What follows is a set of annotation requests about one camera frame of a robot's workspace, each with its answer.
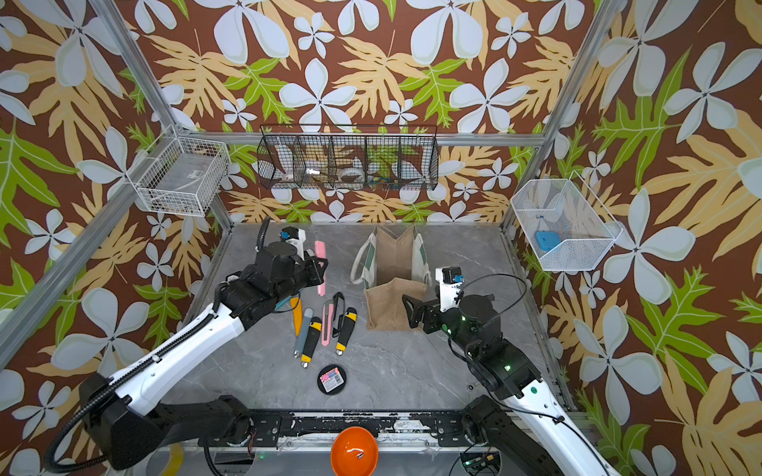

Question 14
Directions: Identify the orange utility knife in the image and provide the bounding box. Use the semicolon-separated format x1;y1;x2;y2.
290;297;304;337

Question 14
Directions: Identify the tape roll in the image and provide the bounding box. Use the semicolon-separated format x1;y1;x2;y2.
146;443;185;476

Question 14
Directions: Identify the green christmas burlap pouch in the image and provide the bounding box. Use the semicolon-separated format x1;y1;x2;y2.
350;227;433;331

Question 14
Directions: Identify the orange bowl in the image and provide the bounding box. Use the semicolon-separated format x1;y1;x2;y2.
331;426;379;476

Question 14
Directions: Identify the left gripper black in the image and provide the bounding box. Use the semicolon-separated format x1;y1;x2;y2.
272;255;327;307

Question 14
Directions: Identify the slim pink utility knife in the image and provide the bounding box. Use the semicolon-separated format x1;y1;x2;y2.
321;301;335;347

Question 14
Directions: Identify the white wire basket left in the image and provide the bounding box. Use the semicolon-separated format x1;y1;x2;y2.
129;126;230;217

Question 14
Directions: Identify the round black tin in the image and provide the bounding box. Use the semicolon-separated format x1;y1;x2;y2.
317;365;347;396

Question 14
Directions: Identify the small black yellow utility knife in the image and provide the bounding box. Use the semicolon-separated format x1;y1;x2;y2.
333;307;358;356

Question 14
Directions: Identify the white wire basket right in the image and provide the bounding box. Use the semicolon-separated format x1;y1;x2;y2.
511;173;624;274

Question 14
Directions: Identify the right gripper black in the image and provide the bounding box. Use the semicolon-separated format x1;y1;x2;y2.
404;286;484;364

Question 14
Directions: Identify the white wire basket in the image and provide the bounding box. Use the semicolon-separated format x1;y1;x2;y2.
511;173;624;274
129;126;230;217

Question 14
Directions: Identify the blue object in basket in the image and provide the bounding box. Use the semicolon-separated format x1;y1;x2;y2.
535;230;562;253

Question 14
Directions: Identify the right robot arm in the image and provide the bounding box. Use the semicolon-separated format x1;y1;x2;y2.
402;295;618;475

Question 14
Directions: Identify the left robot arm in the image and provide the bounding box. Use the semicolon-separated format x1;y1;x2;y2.
43;241;329;474

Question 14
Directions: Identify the black wire basket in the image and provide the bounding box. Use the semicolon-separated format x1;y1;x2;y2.
254;124;441;190

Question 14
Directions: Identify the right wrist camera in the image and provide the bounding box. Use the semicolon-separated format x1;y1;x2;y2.
435;267;464;313

